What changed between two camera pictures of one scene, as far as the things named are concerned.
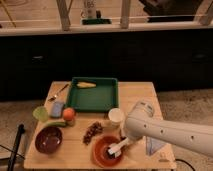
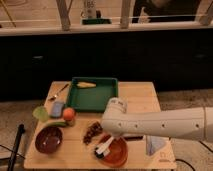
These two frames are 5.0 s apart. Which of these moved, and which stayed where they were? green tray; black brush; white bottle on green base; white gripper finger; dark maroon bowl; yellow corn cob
Moved: black brush; white gripper finger
Stayed: white bottle on green base; dark maroon bowl; yellow corn cob; green tray
